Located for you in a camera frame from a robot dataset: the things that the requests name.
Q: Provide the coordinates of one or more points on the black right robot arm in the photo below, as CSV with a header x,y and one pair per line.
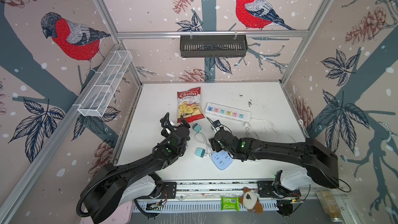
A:
x,y
317,164

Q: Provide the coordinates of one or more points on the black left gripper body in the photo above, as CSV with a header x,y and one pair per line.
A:
x,y
182,127

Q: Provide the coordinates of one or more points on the pink tray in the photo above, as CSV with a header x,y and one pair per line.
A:
x,y
122,215

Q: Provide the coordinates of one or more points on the red Chuba cassava chips bag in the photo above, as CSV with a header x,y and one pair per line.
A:
x,y
189,105

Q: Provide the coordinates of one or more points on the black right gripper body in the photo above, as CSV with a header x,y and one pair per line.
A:
x,y
217,145

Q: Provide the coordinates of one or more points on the blue square power socket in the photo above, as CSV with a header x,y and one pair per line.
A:
x,y
221,160

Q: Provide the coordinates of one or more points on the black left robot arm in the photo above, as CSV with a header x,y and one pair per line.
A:
x,y
102,195

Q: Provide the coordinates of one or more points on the brown white plush toy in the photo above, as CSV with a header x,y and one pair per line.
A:
x,y
250,201

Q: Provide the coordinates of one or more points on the white long power strip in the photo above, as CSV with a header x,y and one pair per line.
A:
x,y
228,112

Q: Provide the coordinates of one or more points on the black hanging wire basket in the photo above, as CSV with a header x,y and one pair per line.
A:
x,y
213,46

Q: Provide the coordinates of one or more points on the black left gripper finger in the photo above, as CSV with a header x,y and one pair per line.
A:
x,y
165,121
184,122

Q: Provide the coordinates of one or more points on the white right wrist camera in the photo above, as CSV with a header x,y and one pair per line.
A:
x,y
216,125

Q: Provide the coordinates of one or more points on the green wet wipes pack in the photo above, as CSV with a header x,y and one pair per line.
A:
x,y
230,203

